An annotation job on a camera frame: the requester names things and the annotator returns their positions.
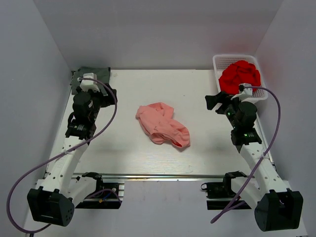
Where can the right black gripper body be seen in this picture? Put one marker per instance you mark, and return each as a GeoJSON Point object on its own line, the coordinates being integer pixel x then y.
{"type": "Point", "coordinates": [230, 110]}

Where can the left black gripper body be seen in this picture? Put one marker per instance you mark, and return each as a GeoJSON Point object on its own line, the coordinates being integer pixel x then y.
{"type": "Point", "coordinates": [100, 101]}

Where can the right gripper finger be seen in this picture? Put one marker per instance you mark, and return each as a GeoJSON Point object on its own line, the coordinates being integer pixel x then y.
{"type": "Point", "coordinates": [218, 97]}
{"type": "Point", "coordinates": [211, 104]}

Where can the pink t shirt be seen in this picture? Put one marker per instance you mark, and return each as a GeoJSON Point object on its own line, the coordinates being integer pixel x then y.
{"type": "Point", "coordinates": [156, 120]}

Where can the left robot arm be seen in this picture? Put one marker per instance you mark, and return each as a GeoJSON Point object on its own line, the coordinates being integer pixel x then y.
{"type": "Point", "coordinates": [54, 201]}

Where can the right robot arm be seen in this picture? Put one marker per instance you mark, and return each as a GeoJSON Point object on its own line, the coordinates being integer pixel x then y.
{"type": "Point", "coordinates": [276, 206]}

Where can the red t shirt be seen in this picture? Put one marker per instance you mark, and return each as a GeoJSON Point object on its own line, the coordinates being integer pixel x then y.
{"type": "Point", "coordinates": [238, 73]}

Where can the white plastic basket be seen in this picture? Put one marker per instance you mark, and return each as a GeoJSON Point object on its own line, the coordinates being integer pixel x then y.
{"type": "Point", "coordinates": [222, 61]}

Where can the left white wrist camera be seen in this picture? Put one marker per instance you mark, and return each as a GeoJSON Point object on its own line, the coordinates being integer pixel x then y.
{"type": "Point", "coordinates": [89, 83]}

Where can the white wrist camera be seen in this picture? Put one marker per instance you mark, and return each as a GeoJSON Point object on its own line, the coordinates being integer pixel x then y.
{"type": "Point", "coordinates": [245, 92]}
{"type": "Point", "coordinates": [89, 83]}

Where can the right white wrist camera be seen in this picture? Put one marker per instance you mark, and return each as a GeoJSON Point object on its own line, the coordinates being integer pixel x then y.
{"type": "Point", "coordinates": [245, 92]}

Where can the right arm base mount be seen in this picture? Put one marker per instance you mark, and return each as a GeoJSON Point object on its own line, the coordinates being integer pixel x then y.
{"type": "Point", "coordinates": [219, 194]}

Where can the aluminium rail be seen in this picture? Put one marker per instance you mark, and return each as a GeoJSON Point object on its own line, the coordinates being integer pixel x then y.
{"type": "Point", "coordinates": [160, 176]}

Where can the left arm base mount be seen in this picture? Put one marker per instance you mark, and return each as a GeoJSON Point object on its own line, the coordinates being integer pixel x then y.
{"type": "Point", "coordinates": [108, 194]}

